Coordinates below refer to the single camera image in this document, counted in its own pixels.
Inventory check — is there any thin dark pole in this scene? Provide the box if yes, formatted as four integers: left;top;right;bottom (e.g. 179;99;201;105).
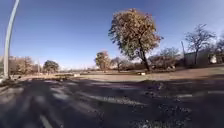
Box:
180;40;188;68

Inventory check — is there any tall pale pole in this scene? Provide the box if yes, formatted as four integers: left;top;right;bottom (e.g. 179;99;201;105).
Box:
2;0;21;80

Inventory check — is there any dark green tree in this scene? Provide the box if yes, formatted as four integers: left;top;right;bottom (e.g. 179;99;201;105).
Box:
42;59;61;75

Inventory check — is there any bare tree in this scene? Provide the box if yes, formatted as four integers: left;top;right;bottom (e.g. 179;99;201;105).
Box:
184;23;217;66

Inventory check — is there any large yellow-leaved tree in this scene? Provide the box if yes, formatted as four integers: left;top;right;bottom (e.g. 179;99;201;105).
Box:
107;8;165;73

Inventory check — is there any small yellow-leaved tree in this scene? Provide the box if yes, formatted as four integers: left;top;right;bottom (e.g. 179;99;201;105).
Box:
94;50;112;73

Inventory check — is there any grey building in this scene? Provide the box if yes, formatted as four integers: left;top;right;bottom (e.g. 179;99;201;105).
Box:
183;49;224;67

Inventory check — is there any row of brown trees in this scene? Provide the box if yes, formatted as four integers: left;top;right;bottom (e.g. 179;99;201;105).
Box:
0;55;42;76

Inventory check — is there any grey-brown asphalt road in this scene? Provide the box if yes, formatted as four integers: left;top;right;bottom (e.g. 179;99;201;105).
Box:
0;75;224;128

